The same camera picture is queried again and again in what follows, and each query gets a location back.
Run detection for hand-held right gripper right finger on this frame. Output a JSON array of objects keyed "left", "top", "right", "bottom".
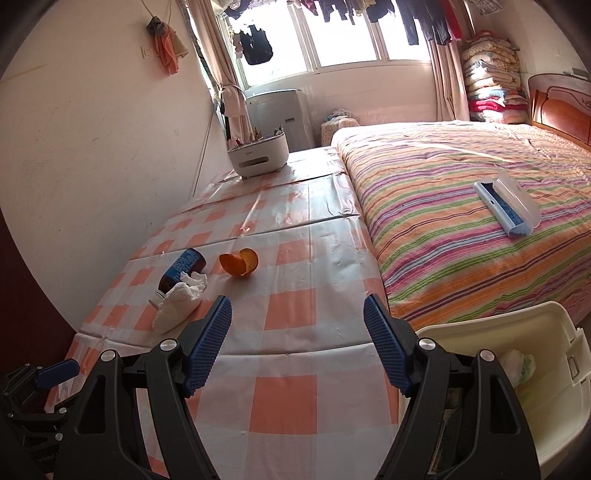
[{"left": 363, "top": 294, "right": 541, "bottom": 480}]

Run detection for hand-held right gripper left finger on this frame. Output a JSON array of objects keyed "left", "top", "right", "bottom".
[{"left": 53, "top": 295, "right": 233, "bottom": 480}]

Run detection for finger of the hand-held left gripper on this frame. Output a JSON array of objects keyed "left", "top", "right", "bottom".
[{"left": 36, "top": 359, "right": 80, "bottom": 389}]

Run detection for white tissue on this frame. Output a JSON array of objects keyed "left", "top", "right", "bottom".
[{"left": 148, "top": 271, "right": 208, "bottom": 333}]

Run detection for brown bottle with blue label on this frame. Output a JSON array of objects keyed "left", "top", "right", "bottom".
[{"left": 158, "top": 248, "right": 207, "bottom": 294}]

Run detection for orange peel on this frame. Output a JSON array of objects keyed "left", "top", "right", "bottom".
[{"left": 219, "top": 248, "right": 259, "bottom": 278}]

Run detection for white paper wad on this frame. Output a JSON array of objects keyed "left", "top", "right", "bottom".
[{"left": 499, "top": 348, "right": 537, "bottom": 386}]

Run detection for white plastic bin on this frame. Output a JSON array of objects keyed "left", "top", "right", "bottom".
[{"left": 399, "top": 300, "right": 591, "bottom": 480}]

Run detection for dark brown wooden door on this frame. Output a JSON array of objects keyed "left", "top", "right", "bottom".
[{"left": 0, "top": 203, "right": 77, "bottom": 384}]

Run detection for orange checkered plastic tablecloth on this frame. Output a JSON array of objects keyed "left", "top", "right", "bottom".
[{"left": 44, "top": 147, "right": 402, "bottom": 480}]

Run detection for striped bed blanket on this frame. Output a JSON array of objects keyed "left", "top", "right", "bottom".
[{"left": 332, "top": 119, "right": 591, "bottom": 333}]

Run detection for white and blue lint brush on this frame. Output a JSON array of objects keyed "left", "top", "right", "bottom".
[{"left": 474, "top": 174, "right": 542, "bottom": 238}]

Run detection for white desk organizer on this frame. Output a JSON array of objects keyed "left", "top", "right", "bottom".
[{"left": 227, "top": 131, "right": 289, "bottom": 180}]

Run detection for bunch of pens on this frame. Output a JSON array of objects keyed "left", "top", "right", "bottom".
[{"left": 228, "top": 126, "right": 284, "bottom": 148}]

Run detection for floral cloth bundle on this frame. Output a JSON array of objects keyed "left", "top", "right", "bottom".
[{"left": 322, "top": 109, "right": 361, "bottom": 147}]

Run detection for white standing air conditioner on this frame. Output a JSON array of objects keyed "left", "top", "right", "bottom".
[{"left": 245, "top": 89, "right": 317, "bottom": 153}]

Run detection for beige curtain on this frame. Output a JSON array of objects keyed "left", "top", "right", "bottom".
[
  {"left": 187, "top": 0, "right": 252, "bottom": 139},
  {"left": 427, "top": 28, "right": 469, "bottom": 123}
]

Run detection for wooden bed headboard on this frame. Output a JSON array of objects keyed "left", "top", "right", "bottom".
[{"left": 527, "top": 71, "right": 591, "bottom": 151}]

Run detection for stack of folded quilts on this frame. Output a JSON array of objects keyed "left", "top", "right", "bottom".
[{"left": 462, "top": 31, "right": 531, "bottom": 125}]

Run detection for orange hanging cloth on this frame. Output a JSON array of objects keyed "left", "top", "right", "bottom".
[{"left": 147, "top": 16, "right": 189, "bottom": 77}]

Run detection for dark garments outside window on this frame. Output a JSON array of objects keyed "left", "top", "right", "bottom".
[{"left": 231, "top": 25, "right": 274, "bottom": 66}]

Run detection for row of hanging clothes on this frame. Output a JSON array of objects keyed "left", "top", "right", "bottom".
[{"left": 291, "top": 0, "right": 504, "bottom": 47}]

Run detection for thin wall cable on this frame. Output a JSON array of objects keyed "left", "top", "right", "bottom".
[{"left": 191, "top": 92, "right": 222, "bottom": 195}]

